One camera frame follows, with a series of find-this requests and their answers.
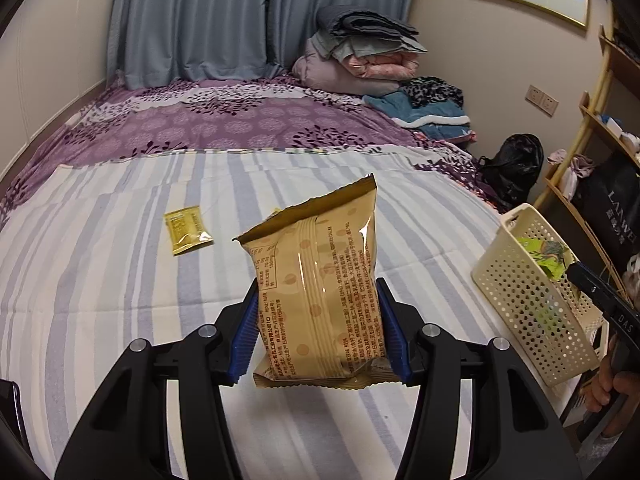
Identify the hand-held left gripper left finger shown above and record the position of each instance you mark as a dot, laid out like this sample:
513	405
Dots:
245	341

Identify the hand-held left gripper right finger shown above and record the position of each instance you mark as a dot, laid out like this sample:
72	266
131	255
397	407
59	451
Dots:
396	341

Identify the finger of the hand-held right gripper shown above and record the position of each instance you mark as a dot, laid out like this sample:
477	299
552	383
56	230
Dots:
595	287

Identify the green seaweed snack packet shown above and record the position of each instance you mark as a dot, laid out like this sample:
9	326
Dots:
542	255

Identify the cream perforated plastic basket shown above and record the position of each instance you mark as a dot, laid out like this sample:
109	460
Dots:
525	300

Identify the brown snack bag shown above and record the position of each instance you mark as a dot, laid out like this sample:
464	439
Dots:
320	285

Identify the person's right hand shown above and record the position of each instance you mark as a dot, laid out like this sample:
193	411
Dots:
597	385

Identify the black printed tote bag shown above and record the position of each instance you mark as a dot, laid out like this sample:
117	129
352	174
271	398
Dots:
605	200

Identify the pink cloth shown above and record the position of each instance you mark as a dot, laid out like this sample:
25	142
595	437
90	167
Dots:
575	165

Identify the small yellow snack packet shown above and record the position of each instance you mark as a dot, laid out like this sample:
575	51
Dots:
185	230

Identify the black plastic bag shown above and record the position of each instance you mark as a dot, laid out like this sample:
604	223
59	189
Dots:
512	170

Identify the blue white striped sheet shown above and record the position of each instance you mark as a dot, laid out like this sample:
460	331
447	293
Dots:
100	285

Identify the wooden shelf rack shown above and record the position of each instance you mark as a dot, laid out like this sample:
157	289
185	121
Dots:
602	90

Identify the purple floral bedsheet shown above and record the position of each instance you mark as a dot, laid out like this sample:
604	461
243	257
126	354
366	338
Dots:
225	120

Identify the blue folded blanket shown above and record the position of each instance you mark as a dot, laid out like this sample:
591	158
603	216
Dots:
430	117

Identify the leopard print cloth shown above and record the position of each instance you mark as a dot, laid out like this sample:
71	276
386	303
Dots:
432	91

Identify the pink floral folded quilt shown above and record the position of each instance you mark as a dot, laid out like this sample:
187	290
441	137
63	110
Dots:
385	66

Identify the mauve folded quilt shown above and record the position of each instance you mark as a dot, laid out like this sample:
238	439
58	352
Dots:
325	72

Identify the pale green folded cloth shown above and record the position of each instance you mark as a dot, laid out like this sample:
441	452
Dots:
380	46

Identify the dark grey folded blanket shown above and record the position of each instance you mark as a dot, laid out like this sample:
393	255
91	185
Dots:
365	22

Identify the beige wall socket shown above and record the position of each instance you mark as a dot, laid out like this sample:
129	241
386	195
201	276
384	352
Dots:
534	95
550	105

